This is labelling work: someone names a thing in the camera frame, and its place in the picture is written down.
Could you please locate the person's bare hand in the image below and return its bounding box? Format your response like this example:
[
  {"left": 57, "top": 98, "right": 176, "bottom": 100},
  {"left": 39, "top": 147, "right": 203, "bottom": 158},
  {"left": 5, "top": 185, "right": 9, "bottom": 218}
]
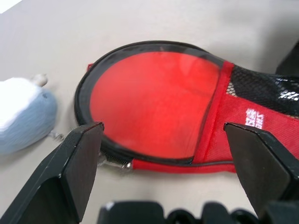
[{"left": 30, "top": 73, "right": 49, "bottom": 87}]

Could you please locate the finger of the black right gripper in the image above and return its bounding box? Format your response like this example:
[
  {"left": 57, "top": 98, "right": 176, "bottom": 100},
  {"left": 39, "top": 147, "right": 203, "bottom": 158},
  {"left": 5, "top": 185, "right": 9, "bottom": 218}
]
[{"left": 275, "top": 42, "right": 299, "bottom": 77}]

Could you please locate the red and black zip pouch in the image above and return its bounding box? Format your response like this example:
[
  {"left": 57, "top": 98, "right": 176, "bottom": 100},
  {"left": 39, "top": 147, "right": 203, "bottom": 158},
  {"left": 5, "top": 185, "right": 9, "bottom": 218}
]
[{"left": 74, "top": 40, "right": 299, "bottom": 175}]

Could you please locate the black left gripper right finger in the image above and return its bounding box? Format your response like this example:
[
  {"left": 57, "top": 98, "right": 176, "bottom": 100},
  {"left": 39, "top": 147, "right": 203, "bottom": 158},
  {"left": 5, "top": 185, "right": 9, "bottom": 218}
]
[{"left": 223, "top": 122, "right": 299, "bottom": 213}]

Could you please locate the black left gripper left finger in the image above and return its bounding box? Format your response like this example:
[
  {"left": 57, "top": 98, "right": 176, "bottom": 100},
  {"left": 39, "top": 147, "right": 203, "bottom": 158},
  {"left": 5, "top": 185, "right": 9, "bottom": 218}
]
[{"left": 0, "top": 121, "right": 105, "bottom": 224}]

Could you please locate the light blue plush toy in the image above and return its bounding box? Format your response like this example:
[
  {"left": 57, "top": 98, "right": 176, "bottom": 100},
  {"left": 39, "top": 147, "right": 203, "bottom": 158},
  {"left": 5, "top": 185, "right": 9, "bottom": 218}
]
[{"left": 0, "top": 77, "right": 58, "bottom": 156}]

